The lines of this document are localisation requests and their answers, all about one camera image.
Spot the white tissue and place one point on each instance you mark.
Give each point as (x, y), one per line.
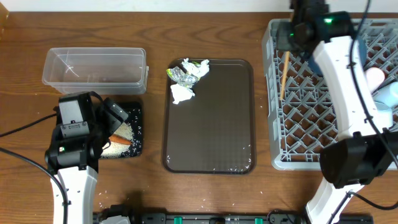
(181, 93)
(197, 69)

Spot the crumpled white tissue top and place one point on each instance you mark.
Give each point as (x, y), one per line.
(197, 69)

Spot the dark brown serving tray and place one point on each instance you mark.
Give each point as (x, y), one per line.
(214, 131)

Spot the dark blue plate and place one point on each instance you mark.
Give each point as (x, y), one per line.
(362, 52)

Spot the grey dishwasher rack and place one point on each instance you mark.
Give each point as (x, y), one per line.
(301, 116)

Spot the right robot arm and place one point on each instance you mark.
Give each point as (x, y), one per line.
(365, 147)

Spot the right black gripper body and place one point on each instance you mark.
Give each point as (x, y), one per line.
(295, 40)

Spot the wooden chopstick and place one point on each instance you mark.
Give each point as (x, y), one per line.
(284, 74)

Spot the foil wrapper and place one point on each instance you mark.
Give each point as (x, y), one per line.
(180, 77)

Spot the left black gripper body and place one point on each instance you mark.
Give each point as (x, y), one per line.
(97, 130)

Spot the black waste tray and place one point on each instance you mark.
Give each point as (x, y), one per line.
(134, 111)

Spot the orange carrot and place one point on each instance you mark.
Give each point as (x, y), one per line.
(119, 140)

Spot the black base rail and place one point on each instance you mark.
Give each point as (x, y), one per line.
(123, 214)

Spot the light blue bowl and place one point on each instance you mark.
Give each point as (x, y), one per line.
(383, 119)

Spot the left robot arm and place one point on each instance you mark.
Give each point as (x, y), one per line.
(73, 186)

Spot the clear plastic bin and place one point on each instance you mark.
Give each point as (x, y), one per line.
(104, 70)

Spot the light blue cup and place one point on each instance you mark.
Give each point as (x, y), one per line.
(387, 95)

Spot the pale pink cup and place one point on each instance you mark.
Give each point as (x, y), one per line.
(374, 78)

